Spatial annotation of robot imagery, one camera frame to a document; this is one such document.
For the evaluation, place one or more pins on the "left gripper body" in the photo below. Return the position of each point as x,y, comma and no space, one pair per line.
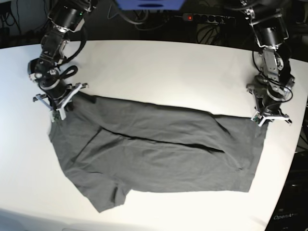
268,97

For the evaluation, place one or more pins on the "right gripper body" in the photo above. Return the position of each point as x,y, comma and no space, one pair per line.
55,91

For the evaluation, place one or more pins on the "dark grey T-shirt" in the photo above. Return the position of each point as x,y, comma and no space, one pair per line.
107,147

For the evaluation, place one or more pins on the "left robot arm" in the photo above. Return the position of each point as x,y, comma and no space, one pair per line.
266,20

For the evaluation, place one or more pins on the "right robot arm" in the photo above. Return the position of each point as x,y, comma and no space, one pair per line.
65,16

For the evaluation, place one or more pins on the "black power strip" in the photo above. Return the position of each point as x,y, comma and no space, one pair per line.
208,19

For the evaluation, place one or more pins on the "blue box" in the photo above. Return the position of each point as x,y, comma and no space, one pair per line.
150,4

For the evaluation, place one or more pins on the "black case with white lettering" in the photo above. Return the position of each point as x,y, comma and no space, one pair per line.
291,211

